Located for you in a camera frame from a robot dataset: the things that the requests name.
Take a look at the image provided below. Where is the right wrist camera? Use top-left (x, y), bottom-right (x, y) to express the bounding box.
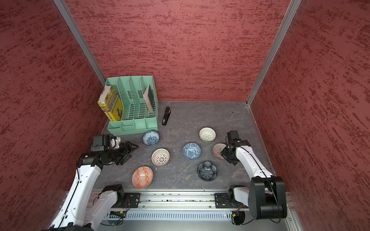
top-left (227, 131), bottom-right (241, 143)

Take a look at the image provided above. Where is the pink striped bowl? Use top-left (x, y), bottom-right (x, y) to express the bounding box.
top-left (212, 143), bottom-right (226, 160)

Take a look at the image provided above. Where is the green plastic desk organizer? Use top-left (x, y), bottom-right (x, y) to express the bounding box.
top-left (106, 76), bottom-right (159, 136)

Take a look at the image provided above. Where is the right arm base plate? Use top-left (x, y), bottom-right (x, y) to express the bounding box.
top-left (214, 193), bottom-right (248, 210)

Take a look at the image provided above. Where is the aluminium mounting rail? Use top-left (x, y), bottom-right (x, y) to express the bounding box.
top-left (109, 189), bottom-right (236, 212)

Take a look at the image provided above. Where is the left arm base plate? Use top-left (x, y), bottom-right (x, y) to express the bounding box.
top-left (113, 193), bottom-right (141, 209)

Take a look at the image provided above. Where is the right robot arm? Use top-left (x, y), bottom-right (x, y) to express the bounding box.
top-left (214, 133), bottom-right (288, 222)

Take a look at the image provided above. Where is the blue swirl pattern bowl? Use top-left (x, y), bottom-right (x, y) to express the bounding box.
top-left (182, 142), bottom-right (201, 160)

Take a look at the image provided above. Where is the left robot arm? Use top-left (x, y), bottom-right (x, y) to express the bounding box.
top-left (49, 141), bottom-right (139, 231)

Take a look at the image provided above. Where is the white green pattern bowl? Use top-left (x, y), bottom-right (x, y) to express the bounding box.
top-left (199, 127), bottom-right (216, 142)

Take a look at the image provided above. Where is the dark flower-shaped bowl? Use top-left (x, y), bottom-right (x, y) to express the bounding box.
top-left (197, 161), bottom-right (217, 182)

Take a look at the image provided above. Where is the orange white pattern bowl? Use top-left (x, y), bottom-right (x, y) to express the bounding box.
top-left (132, 166), bottom-right (154, 189)

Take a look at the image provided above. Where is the blue floral rimmed bowl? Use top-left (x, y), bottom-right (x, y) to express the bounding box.
top-left (142, 130), bottom-right (160, 146)

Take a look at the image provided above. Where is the white brown lattice bowl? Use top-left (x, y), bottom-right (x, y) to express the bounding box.
top-left (151, 148), bottom-right (170, 167)

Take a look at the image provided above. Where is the yellow book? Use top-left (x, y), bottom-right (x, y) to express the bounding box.
top-left (97, 86), bottom-right (124, 122)

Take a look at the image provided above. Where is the black stapler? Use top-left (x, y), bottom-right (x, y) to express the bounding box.
top-left (161, 107), bottom-right (171, 126)

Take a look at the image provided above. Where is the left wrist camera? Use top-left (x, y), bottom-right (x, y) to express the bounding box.
top-left (90, 134), bottom-right (121, 152)

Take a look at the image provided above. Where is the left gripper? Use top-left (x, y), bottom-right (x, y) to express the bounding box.
top-left (105, 141), bottom-right (139, 165)

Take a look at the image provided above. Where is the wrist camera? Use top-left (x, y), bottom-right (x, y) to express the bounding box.
top-left (90, 134), bottom-right (121, 152)
top-left (227, 131), bottom-right (241, 143)

